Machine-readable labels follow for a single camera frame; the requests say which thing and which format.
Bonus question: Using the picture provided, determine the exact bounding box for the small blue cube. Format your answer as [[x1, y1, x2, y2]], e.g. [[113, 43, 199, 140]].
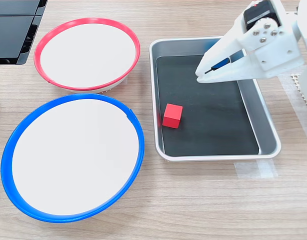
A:
[[209, 49, 247, 73]]

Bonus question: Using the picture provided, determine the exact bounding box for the black tray mat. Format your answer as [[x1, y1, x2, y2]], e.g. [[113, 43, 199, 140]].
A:
[[155, 54, 260, 157]]

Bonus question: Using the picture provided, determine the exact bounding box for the steel tray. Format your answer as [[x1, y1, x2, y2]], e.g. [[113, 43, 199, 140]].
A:
[[148, 36, 282, 162]]

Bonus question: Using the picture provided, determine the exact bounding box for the small red cube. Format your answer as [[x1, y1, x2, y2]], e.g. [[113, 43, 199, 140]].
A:
[[162, 103, 184, 130]]

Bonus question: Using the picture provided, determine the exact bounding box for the clear tape strip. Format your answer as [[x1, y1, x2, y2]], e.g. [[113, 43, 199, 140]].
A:
[[233, 159, 279, 180]]

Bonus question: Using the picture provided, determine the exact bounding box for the red-rimmed white round plate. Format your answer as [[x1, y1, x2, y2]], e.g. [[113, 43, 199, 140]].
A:
[[33, 17, 141, 94]]

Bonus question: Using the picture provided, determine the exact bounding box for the blue-rimmed white round plate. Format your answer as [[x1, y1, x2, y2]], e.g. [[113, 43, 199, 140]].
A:
[[0, 93, 146, 224]]

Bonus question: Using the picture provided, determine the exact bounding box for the black flat device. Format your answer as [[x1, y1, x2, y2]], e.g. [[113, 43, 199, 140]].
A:
[[0, 0, 49, 66]]

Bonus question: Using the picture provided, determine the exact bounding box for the pale perforated base plate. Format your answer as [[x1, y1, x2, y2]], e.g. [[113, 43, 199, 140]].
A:
[[290, 71, 307, 118]]

